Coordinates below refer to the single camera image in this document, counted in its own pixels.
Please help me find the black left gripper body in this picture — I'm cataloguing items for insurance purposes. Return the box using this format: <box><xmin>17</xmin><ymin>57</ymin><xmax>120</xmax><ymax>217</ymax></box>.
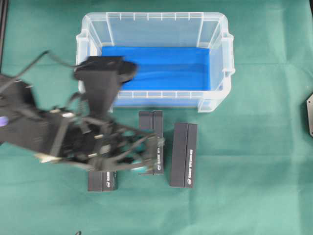
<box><xmin>61</xmin><ymin>117</ymin><xmax>150</xmax><ymax>171</ymax></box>

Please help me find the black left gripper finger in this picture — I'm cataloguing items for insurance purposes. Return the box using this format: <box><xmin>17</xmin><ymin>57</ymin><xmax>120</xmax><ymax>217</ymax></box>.
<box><xmin>131</xmin><ymin>164</ymin><xmax>155</xmax><ymax>176</ymax></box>
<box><xmin>144</xmin><ymin>134</ymin><xmax>165</xmax><ymax>162</ymax></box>

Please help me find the black camera box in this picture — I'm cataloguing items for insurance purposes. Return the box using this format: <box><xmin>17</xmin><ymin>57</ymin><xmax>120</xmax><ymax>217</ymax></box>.
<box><xmin>88</xmin><ymin>171</ymin><xmax>118</xmax><ymax>192</ymax></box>
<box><xmin>170</xmin><ymin>123</ymin><xmax>198</xmax><ymax>188</ymax></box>
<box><xmin>138</xmin><ymin>110</ymin><xmax>165</xmax><ymax>175</ymax></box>

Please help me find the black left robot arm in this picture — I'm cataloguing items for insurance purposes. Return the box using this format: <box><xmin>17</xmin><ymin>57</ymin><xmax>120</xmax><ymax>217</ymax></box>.
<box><xmin>0</xmin><ymin>75</ymin><xmax>164</xmax><ymax>172</ymax></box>

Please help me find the clear plastic storage case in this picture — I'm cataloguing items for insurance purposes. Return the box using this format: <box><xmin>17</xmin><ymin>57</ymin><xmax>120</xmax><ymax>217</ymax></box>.
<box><xmin>76</xmin><ymin>12</ymin><xmax>235</xmax><ymax>113</ymax></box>

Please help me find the blue plastic sheet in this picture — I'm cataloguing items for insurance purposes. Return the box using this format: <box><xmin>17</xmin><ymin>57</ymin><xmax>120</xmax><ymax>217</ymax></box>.
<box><xmin>102</xmin><ymin>46</ymin><xmax>211</xmax><ymax>91</ymax></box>

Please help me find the green table cloth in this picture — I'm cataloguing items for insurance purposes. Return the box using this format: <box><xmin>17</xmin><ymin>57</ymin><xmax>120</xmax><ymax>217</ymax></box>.
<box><xmin>0</xmin><ymin>0</ymin><xmax>313</xmax><ymax>235</ymax></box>

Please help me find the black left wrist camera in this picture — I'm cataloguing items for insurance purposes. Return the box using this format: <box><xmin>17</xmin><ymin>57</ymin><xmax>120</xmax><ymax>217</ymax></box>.
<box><xmin>74</xmin><ymin>56</ymin><xmax>137</xmax><ymax>119</ymax></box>

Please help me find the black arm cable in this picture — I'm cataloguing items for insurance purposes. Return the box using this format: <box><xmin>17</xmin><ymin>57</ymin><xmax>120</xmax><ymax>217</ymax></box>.
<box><xmin>0</xmin><ymin>50</ymin><xmax>81</xmax><ymax>94</ymax></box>

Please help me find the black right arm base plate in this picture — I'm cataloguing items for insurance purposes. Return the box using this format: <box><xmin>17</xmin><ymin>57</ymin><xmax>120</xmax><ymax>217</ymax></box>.
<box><xmin>305</xmin><ymin>94</ymin><xmax>313</xmax><ymax>137</ymax></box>

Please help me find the black metal frame rail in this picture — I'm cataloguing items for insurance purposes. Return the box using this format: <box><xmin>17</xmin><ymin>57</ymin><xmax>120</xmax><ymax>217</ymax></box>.
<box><xmin>0</xmin><ymin>0</ymin><xmax>9</xmax><ymax>67</ymax></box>

